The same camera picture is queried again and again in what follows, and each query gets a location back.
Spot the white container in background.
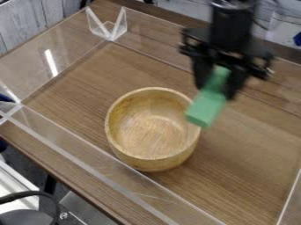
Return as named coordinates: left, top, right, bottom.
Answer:
left=266, top=12, right=301, bottom=50

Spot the black table leg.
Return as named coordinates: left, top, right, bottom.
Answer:
left=43, top=175, right=57, bottom=194

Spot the clear acrylic tray enclosure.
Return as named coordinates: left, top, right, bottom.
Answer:
left=0, top=0, right=301, bottom=225

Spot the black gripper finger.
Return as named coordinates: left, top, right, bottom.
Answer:
left=191, top=55, right=213, bottom=90
left=224, top=65, right=248, bottom=100

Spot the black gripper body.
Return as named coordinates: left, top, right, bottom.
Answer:
left=179, top=1, right=274, bottom=79

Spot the brown wooden bowl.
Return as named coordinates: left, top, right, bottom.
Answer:
left=104, top=87, right=200, bottom=172

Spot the grey metal base plate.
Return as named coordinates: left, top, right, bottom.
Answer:
left=58, top=192, right=117, bottom=225

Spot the green rectangular block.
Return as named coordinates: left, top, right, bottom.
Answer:
left=185, top=66, right=229, bottom=128

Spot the black cable lower left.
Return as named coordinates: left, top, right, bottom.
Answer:
left=0, top=191, right=60, bottom=225

